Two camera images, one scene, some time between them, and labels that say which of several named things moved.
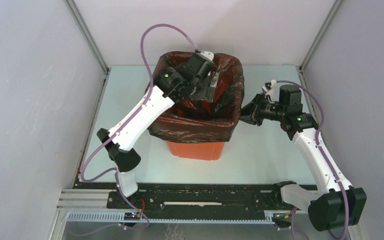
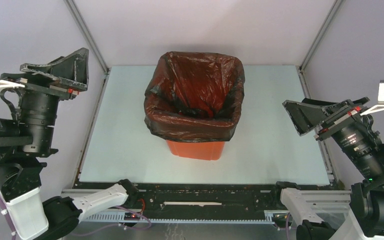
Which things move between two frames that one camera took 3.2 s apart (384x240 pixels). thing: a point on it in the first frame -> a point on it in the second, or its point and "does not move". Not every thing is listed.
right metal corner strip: [335, 6] does not move
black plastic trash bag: [195, 119] does not move
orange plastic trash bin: [208, 151] does not move
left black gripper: [207, 93] -> [73, 69]
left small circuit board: [132, 216] does not move
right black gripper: [254, 117] -> [305, 115]
